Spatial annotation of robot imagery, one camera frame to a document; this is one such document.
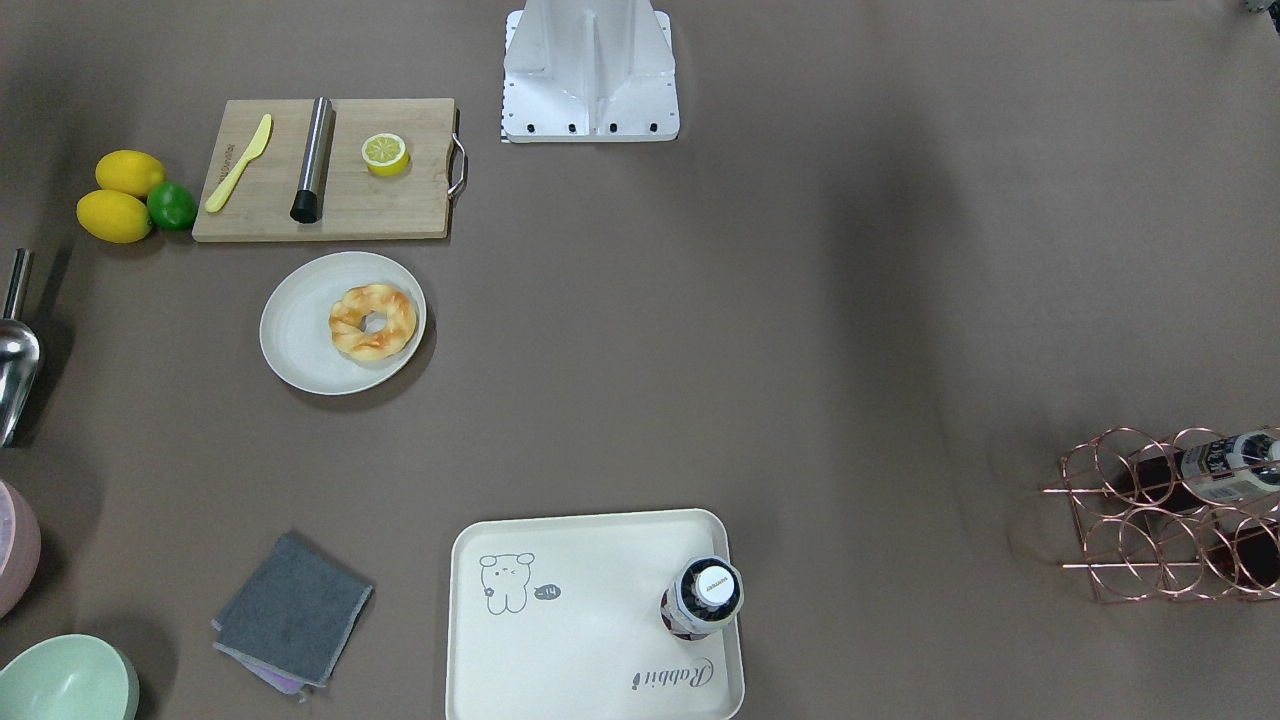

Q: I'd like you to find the yellow lemon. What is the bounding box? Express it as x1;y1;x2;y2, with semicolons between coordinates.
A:
76;190;154;243
93;149;166;200

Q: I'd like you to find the grey folded cloth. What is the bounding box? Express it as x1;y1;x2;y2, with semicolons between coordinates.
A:
211;532;374;700

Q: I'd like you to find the bamboo cutting board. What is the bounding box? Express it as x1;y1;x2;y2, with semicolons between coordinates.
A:
192;97;463;243

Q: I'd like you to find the twisted glazed donut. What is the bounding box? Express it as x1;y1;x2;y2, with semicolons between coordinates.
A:
328;283;419;363

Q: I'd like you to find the pink bowl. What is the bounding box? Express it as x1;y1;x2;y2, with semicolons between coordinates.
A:
1;480;41;618

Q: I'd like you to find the white round plate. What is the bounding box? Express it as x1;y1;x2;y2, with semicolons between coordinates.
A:
259;251;430;396

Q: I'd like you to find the lower yellow lemon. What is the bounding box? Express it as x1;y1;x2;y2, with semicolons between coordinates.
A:
76;190;154;243

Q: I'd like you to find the light green bowl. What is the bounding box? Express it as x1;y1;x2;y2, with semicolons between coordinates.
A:
1;634;140;719

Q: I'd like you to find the upper yellow lemon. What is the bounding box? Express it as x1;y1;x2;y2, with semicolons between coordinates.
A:
93;149;166;200

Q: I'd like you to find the steel cylinder black tip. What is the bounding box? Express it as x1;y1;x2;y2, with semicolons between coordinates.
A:
289;96;337;224

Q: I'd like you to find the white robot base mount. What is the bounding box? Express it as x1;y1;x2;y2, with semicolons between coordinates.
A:
500;1;681;143

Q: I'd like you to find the green lime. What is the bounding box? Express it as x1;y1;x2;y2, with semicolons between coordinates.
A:
145;181;198;231

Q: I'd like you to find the half lemon slice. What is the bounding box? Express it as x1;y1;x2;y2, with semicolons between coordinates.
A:
360;132;411;177

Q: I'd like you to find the dark drink bottle on tray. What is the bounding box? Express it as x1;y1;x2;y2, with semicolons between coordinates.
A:
659;555;745;641

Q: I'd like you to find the steel scoop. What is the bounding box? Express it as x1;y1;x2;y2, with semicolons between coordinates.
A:
1;249;42;447

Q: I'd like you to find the rose gold wire rack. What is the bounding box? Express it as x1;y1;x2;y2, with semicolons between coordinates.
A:
1044;425;1279;603

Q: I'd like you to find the cream rabbit tray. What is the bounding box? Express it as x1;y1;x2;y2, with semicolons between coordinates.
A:
445;509;746;719

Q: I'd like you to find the yellow plastic knife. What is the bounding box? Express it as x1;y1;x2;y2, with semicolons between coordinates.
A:
204;113;274;214

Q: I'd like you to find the bottle in rack upper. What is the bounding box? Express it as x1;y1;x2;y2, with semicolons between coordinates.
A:
1108;430;1279;512

